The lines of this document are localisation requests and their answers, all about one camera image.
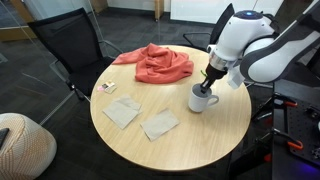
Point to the crumpled red cloth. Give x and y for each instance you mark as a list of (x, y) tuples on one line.
[(153, 65)]

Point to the light wooden shelf frame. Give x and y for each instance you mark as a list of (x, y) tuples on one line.
[(20, 34)]

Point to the white knitted pouf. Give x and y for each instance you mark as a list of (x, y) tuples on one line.
[(26, 150)]

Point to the grey paper napkin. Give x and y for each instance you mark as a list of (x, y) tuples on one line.
[(160, 125), (121, 111)]

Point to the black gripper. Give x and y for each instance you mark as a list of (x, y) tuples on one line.
[(216, 73)]

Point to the green pen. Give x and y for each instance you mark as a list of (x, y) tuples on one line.
[(203, 73)]

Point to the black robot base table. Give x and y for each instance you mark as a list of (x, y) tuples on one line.
[(300, 126)]

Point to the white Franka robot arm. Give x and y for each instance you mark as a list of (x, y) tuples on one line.
[(243, 33)]

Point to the small printed card packet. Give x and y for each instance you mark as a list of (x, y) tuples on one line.
[(108, 87)]

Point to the light wooden post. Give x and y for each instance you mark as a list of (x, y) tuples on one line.
[(159, 8)]

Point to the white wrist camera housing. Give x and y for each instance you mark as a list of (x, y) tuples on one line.
[(236, 78)]

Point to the white ceramic mug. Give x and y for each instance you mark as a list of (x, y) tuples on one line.
[(200, 101)]

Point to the orange black clamp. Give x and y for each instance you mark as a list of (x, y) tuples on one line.
[(290, 103), (295, 144)]

